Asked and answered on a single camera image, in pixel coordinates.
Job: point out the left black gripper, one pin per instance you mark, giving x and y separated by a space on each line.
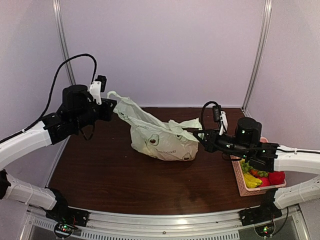
108 105

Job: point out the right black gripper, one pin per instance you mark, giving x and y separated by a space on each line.
210 144

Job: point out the light green plastic bag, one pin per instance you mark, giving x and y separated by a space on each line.
166 141

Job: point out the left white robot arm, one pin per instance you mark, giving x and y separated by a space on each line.
81 106

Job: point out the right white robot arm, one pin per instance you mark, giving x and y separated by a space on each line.
267 157

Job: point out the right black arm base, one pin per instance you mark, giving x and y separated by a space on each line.
263 216

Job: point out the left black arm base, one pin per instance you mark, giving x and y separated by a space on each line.
67 219

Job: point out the red plush fruit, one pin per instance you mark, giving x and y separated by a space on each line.
276 178

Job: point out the green grapes toy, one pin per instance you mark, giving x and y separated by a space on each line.
246 168

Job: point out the yellow banana toy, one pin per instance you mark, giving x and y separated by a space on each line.
251 182

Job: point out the pink plastic basket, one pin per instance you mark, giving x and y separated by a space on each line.
243 190

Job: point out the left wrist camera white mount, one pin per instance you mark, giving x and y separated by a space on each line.
97 87

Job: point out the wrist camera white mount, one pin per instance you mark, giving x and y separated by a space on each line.
97 87
220 117

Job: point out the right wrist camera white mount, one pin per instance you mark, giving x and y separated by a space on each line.
220 117

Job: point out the curved aluminium rail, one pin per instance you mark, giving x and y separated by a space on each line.
223 225

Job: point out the left aluminium frame post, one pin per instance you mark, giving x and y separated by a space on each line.
62 40

